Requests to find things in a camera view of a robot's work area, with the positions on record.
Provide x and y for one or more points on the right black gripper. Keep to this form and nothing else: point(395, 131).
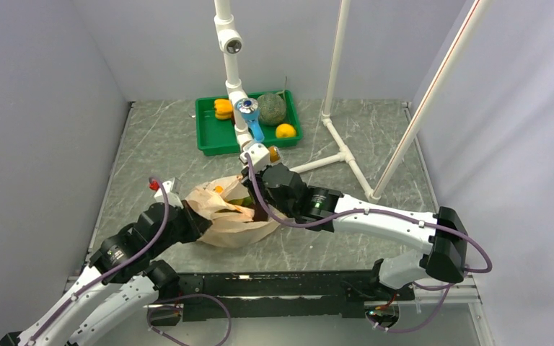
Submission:
point(260, 174)

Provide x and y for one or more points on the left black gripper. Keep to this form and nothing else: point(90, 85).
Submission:
point(197, 225)

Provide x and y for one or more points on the green fake grape bunch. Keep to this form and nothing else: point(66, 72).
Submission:
point(245, 202)

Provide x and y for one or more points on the translucent orange plastic bag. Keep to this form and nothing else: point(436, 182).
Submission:
point(232, 225)

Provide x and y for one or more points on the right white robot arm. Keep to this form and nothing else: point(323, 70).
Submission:
point(437, 241)

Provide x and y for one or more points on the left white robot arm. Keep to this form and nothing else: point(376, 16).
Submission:
point(123, 275)

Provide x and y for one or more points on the yellow fake lemon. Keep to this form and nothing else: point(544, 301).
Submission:
point(285, 130)

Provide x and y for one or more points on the green fake melon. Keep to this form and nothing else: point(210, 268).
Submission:
point(272, 108)

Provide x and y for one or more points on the yellow fake bell pepper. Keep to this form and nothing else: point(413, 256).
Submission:
point(223, 109)

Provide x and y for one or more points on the white pole with red stripe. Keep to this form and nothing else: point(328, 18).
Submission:
point(448, 62)

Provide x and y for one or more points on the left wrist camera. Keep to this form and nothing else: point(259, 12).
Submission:
point(166, 188)

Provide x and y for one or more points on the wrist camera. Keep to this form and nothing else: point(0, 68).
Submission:
point(255, 154)
point(166, 188)

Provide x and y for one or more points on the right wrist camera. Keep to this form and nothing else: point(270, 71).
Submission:
point(255, 154)

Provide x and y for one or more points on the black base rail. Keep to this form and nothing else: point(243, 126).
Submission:
point(345, 293)

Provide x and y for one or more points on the blue tap handle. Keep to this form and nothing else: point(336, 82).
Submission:
point(249, 110)

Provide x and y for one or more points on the white PVC pipe frame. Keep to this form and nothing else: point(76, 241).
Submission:
point(230, 44)

